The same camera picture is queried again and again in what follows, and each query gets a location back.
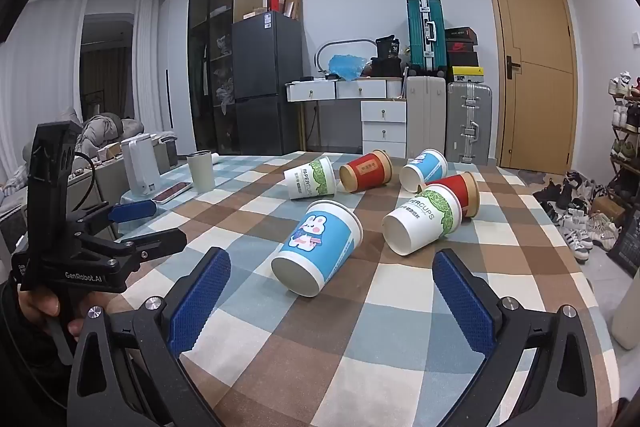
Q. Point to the dark grey fridge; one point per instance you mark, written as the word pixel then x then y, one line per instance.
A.
pixel 267 82

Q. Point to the blue rabbit paper cup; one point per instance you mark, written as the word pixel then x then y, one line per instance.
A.
pixel 425 169
pixel 315 252

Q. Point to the silver suitcase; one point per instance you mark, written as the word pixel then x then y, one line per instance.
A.
pixel 469 122

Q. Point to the red paper cup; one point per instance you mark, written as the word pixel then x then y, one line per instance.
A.
pixel 367 172
pixel 462 197

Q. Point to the black boots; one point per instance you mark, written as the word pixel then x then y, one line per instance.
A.
pixel 389 54

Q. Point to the oval metal frame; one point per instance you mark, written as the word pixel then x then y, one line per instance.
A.
pixel 345 42

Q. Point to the pile of shoes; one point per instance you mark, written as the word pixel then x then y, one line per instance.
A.
pixel 575 212

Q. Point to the teal suitcase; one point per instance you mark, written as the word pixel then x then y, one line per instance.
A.
pixel 425 34

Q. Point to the white suitcase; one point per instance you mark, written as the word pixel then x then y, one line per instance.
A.
pixel 425 117

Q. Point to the dark glass cabinet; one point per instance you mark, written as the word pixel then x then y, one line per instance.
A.
pixel 220 32

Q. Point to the white electric kettle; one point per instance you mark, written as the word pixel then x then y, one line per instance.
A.
pixel 140 167

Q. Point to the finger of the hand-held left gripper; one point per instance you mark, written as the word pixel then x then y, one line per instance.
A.
pixel 132 211
pixel 160 244

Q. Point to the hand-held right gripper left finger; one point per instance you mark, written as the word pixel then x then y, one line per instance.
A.
pixel 197 304

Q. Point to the cardboard box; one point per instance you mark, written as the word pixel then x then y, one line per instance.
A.
pixel 294 3

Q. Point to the grey clothing heap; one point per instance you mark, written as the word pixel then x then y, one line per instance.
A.
pixel 102 127

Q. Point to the stack of shoe boxes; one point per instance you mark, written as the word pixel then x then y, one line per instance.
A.
pixel 462 54

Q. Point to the white curtain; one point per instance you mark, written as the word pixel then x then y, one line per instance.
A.
pixel 37 82

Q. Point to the red cased phone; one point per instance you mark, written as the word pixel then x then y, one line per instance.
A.
pixel 172 192

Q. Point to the black printed box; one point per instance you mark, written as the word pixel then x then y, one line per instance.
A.
pixel 627 242

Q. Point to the pale green tumbler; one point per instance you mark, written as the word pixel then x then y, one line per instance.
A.
pixel 201 172

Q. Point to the blue plastic bag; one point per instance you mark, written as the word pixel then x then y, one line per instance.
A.
pixel 347 66

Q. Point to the wooden door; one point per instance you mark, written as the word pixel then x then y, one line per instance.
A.
pixel 532 57

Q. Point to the person's left hand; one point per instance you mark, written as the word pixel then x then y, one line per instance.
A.
pixel 82 322

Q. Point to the green leaf paper cup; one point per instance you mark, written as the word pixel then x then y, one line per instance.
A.
pixel 425 222
pixel 310 179

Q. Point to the white drawer desk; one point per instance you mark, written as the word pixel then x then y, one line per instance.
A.
pixel 382 117

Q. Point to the shoe rack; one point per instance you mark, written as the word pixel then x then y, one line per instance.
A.
pixel 625 142

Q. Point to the checkered tablecloth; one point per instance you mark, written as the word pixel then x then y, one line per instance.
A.
pixel 350 357

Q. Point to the white wardrobe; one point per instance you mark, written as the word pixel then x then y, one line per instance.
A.
pixel 177 67

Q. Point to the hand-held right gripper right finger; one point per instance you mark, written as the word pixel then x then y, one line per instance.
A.
pixel 462 307

